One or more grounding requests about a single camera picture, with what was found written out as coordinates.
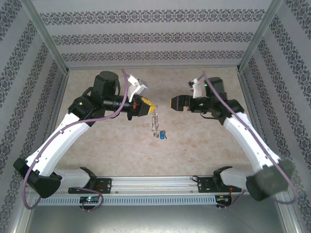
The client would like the aluminium frame back rail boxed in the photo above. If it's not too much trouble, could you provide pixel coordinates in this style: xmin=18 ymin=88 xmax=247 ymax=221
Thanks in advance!
xmin=66 ymin=63 xmax=242 ymax=71

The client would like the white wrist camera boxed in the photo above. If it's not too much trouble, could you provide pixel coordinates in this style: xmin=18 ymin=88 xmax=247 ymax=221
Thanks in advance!
xmin=127 ymin=74 xmax=148 ymax=102
xmin=189 ymin=78 xmax=203 ymax=99

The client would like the aluminium frame side rail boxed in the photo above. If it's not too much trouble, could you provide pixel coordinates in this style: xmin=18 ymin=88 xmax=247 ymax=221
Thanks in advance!
xmin=13 ymin=69 xmax=71 ymax=233
xmin=237 ymin=69 xmax=303 ymax=233

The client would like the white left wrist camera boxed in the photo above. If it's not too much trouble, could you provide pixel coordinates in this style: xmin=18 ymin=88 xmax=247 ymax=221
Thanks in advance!
xmin=127 ymin=74 xmax=148 ymax=102

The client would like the grey metal base panel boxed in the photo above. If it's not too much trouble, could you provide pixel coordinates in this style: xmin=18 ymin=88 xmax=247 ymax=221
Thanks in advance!
xmin=24 ymin=205 xmax=298 ymax=233

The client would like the aluminium frame post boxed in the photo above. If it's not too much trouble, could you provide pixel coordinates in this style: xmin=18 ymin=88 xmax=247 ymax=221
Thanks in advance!
xmin=236 ymin=0 xmax=284 ymax=73
xmin=19 ymin=0 xmax=71 ymax=75

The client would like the silver keyring chain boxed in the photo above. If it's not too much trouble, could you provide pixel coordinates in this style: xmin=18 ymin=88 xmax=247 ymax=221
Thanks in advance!
xmin=150 ymin=103 xmax=160 ymax=138

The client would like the slotted grey cable duct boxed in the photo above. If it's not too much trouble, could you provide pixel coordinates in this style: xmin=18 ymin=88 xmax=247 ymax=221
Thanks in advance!
xmin=33 ymin=195 xmax=233 ymax=207

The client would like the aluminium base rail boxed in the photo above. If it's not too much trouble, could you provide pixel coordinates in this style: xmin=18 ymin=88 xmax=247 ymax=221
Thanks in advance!
xmin=25 ymin=176 xmax=250 ymax=195

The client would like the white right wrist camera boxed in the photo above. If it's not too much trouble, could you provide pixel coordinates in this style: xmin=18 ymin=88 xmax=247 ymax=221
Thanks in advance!
xmin=189 ymin=78 xmax=203 ymax=99

